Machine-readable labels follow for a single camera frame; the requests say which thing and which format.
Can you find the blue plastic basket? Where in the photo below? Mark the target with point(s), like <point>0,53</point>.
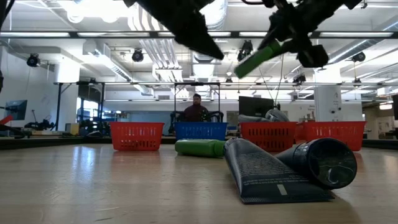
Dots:
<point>200,130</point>

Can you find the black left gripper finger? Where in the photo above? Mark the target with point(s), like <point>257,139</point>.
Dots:
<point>199,37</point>

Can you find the black monitor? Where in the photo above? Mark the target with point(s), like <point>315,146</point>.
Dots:
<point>255,106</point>

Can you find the black overhead rig beam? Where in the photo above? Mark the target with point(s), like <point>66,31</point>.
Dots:
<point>109,34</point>

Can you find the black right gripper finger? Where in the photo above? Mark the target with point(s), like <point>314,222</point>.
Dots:
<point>276,26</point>
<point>312,56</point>

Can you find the white pillar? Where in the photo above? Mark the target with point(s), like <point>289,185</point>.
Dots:
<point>328,102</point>

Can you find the red plastic basket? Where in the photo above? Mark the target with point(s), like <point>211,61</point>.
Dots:
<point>267,132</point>
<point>136,136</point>
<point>334,132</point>

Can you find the black ceiling spotlight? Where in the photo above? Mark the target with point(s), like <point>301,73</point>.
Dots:
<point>32,60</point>
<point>359,57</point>
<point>245,49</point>
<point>137,55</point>
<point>299,79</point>

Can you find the yellow container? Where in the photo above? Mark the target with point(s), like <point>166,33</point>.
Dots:
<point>74,128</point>

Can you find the black toiletry tube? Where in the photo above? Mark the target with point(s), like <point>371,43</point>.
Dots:
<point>323,161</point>
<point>267,174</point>

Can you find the blue-screen monitor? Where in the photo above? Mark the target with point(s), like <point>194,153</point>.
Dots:
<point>15,109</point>

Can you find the person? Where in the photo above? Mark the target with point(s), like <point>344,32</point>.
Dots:
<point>195,112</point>

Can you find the black background robot arm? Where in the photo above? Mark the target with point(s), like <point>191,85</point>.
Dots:
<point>173,117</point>
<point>215,115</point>

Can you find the green travel bottle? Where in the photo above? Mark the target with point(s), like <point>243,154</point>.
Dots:
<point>199,147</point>
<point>256,60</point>

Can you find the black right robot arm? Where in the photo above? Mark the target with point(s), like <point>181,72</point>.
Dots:
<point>353,3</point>

